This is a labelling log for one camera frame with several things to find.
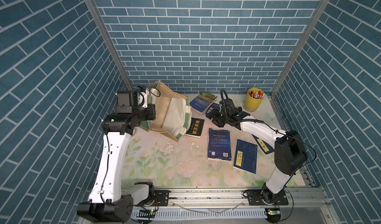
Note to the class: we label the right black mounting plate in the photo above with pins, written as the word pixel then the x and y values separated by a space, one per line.
pixel 257 197

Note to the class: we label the yellow pen holder cup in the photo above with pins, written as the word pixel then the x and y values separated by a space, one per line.
pixel 252 102

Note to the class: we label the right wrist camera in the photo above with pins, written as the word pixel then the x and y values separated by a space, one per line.
pixel 227 105

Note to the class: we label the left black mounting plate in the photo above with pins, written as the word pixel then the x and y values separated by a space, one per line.
pixel 162 197

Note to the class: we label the navy blue book yellow label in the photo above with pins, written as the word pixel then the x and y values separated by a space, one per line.
pixel 246 156

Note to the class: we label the dark blue barcode book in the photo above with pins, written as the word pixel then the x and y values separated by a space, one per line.
pixel 214 106

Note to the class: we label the dark blue starry book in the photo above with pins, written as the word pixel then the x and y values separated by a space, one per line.
pixel 219 144

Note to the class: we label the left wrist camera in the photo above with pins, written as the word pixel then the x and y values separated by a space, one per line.
pixel 127 102

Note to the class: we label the black mounting plate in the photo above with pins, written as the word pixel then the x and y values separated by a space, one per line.
pixel 257 197
pixel 162 197

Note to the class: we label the black book yellow characters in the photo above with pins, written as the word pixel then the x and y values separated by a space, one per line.
pixel 196 127

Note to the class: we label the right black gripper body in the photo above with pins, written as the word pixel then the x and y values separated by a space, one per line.
pixel 219 119

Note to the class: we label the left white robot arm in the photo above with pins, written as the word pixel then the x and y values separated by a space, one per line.
pixel 106 202

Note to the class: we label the blue green landscape book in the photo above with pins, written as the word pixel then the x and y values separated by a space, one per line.
pixel 203 101

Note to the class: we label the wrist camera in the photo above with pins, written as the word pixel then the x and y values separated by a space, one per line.
pixel 127 102
pixel 227 105

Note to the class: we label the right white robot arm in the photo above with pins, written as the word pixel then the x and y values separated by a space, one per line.
pixel 289 151

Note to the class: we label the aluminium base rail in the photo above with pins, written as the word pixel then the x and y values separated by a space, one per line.
pixel 307 205

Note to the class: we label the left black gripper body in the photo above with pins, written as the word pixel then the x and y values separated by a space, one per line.
pixel 147 113

